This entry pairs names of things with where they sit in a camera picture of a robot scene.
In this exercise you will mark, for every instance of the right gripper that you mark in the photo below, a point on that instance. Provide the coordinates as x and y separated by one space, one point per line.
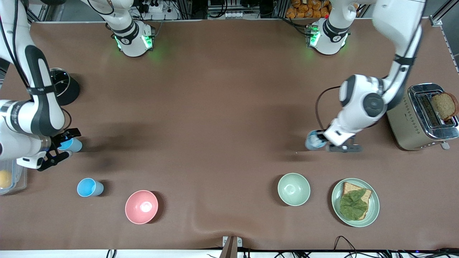
54 146

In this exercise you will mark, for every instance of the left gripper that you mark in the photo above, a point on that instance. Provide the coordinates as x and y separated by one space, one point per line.
321 137

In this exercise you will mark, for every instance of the blue plastic cup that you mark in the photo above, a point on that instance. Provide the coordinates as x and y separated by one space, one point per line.
88 187
311 144
74 145

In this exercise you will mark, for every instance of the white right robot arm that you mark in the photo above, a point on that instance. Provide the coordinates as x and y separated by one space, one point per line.
43 114

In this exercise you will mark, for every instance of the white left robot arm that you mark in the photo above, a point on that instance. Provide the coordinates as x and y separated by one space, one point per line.
369 104

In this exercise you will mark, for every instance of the clear plastic lidded container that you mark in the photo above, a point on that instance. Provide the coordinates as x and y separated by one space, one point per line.
18 179

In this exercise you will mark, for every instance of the brown bread slice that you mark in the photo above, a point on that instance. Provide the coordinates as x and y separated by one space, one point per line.
349 187

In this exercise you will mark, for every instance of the pale green bowl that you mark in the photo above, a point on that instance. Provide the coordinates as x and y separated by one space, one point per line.
294 189

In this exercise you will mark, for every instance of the yellow fruit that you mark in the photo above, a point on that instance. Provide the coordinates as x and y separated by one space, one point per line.
4 179

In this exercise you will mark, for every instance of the green lettuce leaf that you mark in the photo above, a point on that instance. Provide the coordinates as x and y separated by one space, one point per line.
353 205

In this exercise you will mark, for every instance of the beige and chrome toaster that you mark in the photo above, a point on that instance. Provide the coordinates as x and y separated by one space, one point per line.
405 125

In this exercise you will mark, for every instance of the pale green plate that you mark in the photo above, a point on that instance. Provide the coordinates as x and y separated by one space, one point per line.
374 206

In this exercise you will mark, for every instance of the pink bowl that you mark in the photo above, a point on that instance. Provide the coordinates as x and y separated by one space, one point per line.
141 207

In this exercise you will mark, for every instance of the dark toasted bread slice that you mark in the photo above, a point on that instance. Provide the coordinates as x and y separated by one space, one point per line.
445 105

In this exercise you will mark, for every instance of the orange snack bag pile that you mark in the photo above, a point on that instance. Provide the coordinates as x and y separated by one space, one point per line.
308 9

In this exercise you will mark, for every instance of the white power strip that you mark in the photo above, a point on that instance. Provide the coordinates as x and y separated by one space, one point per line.
234 15

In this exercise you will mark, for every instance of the metal mount bracket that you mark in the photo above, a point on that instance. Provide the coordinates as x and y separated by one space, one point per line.
231 245

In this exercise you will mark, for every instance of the aluminium frame corner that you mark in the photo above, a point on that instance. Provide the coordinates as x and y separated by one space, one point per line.
439 18

